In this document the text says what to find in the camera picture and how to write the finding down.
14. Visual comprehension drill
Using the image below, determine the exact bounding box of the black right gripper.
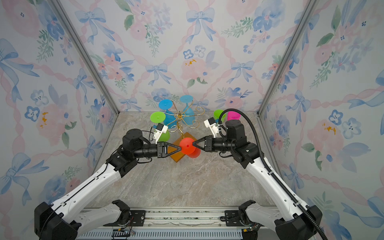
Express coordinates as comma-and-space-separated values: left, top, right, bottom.
193, 137, 236, 155

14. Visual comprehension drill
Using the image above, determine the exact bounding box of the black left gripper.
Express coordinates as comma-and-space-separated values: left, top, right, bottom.
133, 142, 181, 161

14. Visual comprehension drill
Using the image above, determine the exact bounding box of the red wine glass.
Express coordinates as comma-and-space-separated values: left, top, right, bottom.
179, 138, 201, 159

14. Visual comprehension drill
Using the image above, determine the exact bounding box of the green wine glass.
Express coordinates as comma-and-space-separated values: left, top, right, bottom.
214, 110, 227, 123
150, 112, 170, 142

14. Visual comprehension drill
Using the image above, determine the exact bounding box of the pink wine glass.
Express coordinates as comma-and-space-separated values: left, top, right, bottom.
227, 111, 241, 121

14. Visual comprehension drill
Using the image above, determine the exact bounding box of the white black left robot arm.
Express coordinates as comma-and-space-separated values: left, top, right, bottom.
35, 129, 181, 240

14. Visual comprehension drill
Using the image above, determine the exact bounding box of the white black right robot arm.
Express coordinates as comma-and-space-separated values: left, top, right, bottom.
193, 118, 323, 240

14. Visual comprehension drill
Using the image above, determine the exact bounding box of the blue wine glass right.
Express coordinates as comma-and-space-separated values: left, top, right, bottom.
180, 95, 195, 126

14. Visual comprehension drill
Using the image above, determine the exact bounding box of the blue wine glass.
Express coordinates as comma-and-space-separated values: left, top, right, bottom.
159, 99, 177, 129
180, 95, 195, 126

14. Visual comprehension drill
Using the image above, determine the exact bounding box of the blue wine glass left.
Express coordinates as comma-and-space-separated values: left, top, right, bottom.
159, 99, 177, 129

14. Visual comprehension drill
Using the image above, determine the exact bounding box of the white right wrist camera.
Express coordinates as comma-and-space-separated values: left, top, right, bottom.
204, 117, 221, 138

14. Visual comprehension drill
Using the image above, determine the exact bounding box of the gold wire rack wooden base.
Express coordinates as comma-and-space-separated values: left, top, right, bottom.
169, 100, 205, 145

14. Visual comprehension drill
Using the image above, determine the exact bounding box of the aluminium rail base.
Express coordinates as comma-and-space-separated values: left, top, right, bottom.
75, 204, 295, 240

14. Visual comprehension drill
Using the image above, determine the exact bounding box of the black corrugated cable conduit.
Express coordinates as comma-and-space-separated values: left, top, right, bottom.
218, 108, 329, 240

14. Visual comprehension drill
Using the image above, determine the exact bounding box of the aluminium corner post right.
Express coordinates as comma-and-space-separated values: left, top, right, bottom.
257, 0, 320, 116

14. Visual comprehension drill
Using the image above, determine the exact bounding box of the aluminium corner post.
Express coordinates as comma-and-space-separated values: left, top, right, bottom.
49, 0, 121, 115
257, 0, 320, 116

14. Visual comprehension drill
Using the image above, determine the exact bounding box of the aluminium corner post left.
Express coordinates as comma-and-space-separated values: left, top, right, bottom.
49, 0, 121, 115

